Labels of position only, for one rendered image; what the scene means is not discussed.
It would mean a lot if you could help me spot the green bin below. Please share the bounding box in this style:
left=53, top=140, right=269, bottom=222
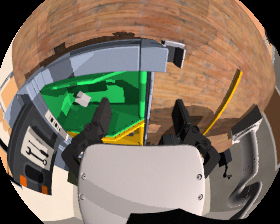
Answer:
left=40, top=71, right=147, bottom=137

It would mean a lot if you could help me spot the orange bar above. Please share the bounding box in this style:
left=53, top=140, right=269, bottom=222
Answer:
left=201, top=70, right=242, bottom=135

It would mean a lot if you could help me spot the yellow open bin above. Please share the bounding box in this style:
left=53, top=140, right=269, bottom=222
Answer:
left=66, top=119, right=144, bottom=145

